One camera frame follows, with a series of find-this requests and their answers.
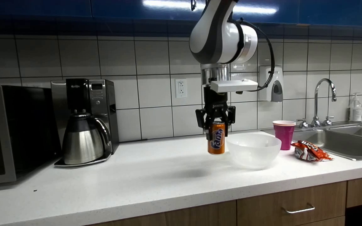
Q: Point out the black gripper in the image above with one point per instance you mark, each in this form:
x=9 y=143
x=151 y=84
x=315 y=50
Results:
x=215 y=107

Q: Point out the orange fanta can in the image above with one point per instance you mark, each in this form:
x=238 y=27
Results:
x=217 y=139

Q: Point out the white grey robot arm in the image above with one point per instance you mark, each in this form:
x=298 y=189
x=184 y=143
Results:
x=217 y=41

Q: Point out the clear plastic bowl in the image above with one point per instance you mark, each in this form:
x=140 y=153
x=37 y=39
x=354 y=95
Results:
x=253 y=150

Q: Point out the stainless steel kitchen sink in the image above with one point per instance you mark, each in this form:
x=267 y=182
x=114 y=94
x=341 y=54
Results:
x=345 y=140

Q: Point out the pink plastic cup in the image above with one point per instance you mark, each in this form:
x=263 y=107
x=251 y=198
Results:
x=283 y=130

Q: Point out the orange snack bag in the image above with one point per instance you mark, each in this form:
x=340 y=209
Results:
x=310 y=152

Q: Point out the black steel coffee maker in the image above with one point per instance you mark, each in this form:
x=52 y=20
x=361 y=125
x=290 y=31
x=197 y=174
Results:
x=86 y=115

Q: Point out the clear soap dispenser bottle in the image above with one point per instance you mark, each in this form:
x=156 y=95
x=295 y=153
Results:
x=355 y=109

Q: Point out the black silver microwave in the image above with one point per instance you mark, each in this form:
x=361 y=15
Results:
x=28 y=130

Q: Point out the blue upper cabinets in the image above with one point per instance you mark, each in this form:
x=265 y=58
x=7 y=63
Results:
x=347 y=12

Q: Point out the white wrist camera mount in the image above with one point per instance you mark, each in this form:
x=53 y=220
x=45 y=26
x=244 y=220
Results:
x=233 y=85

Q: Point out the white wall power outlet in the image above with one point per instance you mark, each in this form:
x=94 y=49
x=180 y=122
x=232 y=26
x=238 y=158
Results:
x=182 y=88

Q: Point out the wall mounted soap dispenser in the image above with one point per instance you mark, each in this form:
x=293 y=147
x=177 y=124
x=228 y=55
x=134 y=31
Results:
x=275 y=89

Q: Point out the wooden drawer with handle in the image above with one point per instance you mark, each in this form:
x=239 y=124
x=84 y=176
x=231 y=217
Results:
x=312 y=206

